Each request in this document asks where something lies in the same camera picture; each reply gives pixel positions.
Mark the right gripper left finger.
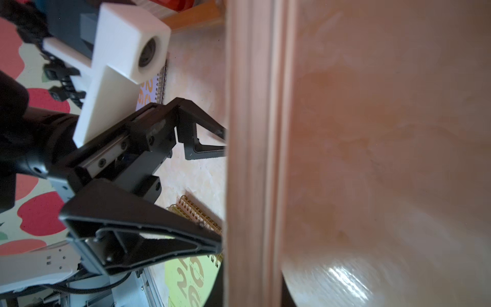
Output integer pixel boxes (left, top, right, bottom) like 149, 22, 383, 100
203, 264, 225, 307

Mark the purple calendar near shelf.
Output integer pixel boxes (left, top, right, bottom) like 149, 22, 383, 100
136, 61, 168, 111

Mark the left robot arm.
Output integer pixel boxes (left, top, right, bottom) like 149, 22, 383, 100
1, 74, 226, 292

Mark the pink calendar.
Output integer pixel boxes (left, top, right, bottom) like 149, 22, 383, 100
224, 1, 297, 306

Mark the green calendar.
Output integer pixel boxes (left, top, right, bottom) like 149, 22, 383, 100
164, 195, 223, 306

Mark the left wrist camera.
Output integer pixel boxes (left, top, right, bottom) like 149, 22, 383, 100
43, 3, 171, 147

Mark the wooden tiered shelf rack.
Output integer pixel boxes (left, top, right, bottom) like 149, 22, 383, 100
133, 0, 227, 31

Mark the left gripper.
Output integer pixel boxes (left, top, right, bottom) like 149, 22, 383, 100
0, 68, 227, 276

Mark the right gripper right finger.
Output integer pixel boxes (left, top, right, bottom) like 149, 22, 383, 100
281, 274, 297, 307

